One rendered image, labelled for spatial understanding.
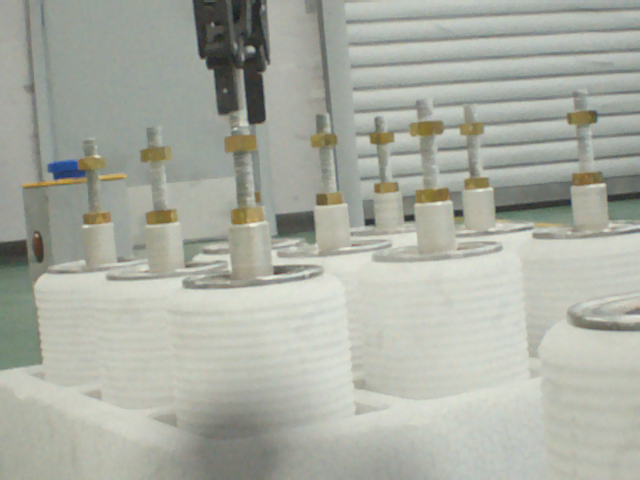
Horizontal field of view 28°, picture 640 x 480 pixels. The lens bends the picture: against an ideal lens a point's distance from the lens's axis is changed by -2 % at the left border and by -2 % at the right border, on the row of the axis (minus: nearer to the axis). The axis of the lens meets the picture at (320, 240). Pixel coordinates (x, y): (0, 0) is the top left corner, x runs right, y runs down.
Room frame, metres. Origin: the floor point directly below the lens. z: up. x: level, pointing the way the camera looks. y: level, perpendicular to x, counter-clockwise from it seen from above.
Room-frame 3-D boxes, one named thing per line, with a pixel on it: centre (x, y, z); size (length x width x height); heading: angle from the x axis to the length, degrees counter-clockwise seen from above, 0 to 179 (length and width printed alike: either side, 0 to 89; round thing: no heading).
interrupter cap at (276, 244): (0.96, 0.05, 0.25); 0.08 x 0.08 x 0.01
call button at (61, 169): (1.07, 0.20, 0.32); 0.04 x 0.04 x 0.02
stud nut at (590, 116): (0.81, -0.17, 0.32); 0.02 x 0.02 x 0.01; 36
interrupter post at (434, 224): (0.75, -0.07, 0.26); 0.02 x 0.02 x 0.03
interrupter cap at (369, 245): (0.85, -0.01, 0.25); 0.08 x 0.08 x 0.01
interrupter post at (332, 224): (0.85, -0.01, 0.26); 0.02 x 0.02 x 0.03
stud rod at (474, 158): (0.91, -0.11, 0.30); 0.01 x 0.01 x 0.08; 52
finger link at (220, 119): (0.92, 0.05, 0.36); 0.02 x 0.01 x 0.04; 80
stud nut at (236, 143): (0.69, 0.04, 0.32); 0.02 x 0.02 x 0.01; 2
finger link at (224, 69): (0.91, 0.06, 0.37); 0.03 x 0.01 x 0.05; 170
